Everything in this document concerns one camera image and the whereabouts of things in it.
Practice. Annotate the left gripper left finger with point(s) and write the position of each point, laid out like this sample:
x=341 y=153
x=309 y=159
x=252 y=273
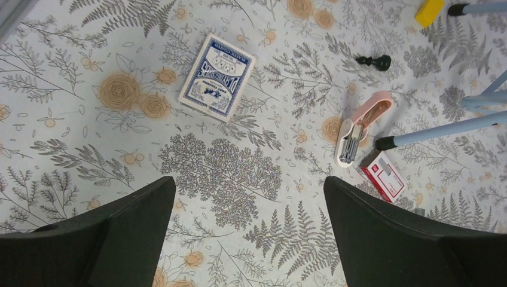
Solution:
x=117 y=244

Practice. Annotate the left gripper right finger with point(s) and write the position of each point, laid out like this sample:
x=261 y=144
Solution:
x=380 y=244

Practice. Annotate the pink stapler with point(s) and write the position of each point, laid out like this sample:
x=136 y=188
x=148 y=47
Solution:
x=355 y=128

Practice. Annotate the black chess pawn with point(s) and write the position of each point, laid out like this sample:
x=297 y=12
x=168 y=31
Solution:
x=381 y=63

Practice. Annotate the floral tablecloth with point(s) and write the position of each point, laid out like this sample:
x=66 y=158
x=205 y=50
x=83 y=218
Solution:
x=90 y=113

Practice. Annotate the blue playing card deck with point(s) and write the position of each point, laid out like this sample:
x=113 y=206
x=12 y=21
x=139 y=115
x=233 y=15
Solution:
x=217 y=79

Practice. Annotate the yellow block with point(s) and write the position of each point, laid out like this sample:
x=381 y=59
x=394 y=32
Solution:
x=428 y=12

